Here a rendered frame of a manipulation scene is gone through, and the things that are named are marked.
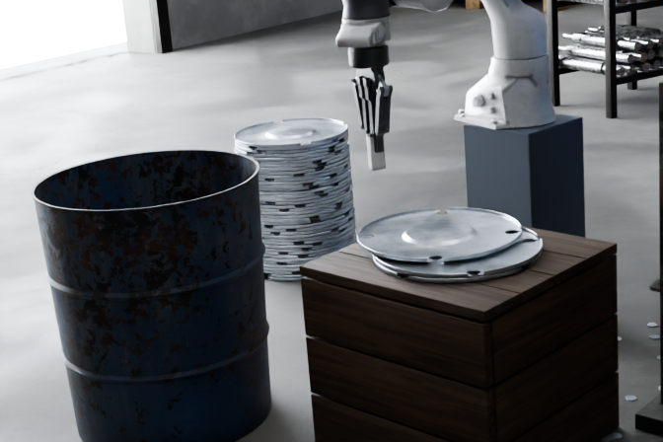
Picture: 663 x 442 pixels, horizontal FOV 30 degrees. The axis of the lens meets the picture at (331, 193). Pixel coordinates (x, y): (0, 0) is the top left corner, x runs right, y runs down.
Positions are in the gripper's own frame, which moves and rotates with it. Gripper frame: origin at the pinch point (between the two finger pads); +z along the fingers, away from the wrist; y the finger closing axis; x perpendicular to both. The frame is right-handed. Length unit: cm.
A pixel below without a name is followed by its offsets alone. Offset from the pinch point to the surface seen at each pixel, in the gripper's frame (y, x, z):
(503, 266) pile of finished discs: -40.2, -1.6, 12.2
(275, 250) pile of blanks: 71, -5, 40
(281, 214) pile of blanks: 69, -7, 31
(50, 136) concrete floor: 289, 2, 48
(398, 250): -23.8, 9.1, 11.3
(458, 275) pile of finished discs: -39.9, 6.8, 11.8
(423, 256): -29.3, 7.1, 11.3
